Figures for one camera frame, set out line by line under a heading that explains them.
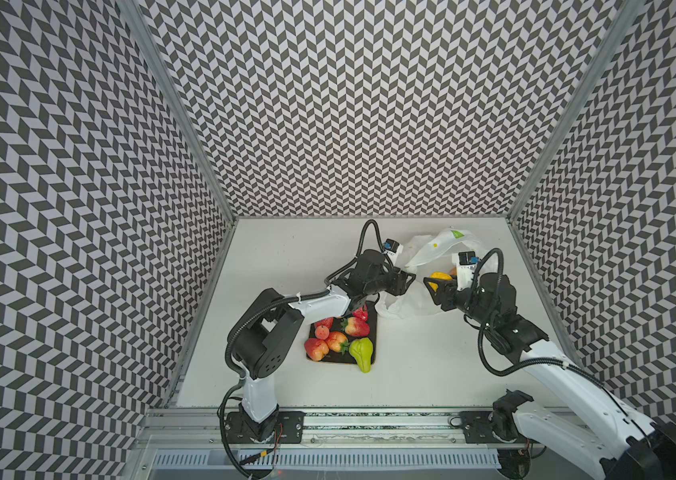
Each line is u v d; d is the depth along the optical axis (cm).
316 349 80
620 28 69
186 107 90
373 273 69
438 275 74
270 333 49
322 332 83
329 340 83
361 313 89
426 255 85
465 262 66
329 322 87
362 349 79
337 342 82
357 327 85
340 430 74
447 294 67
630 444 39
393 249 79
